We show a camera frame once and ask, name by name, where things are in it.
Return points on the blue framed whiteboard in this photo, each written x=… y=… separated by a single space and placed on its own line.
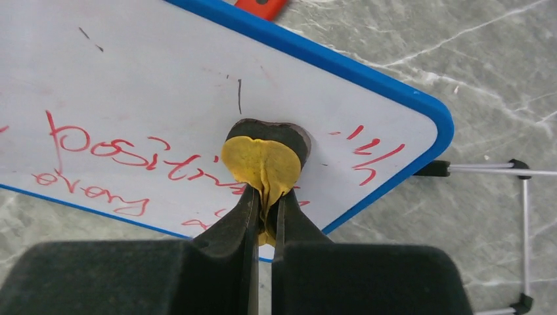
x=121 y=108

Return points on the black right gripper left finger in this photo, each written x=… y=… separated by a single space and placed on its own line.
x=215 y=273

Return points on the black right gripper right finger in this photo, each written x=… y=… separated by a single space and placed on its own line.
x=311 y=274

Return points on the black whiteboard stand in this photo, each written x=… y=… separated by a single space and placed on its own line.
x=498 y=222

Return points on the red handled adjustable wrench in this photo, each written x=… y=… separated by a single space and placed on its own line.
x=265 y=9

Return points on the yellow black whiteboard eraser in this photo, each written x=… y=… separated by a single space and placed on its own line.
x=268 y=157

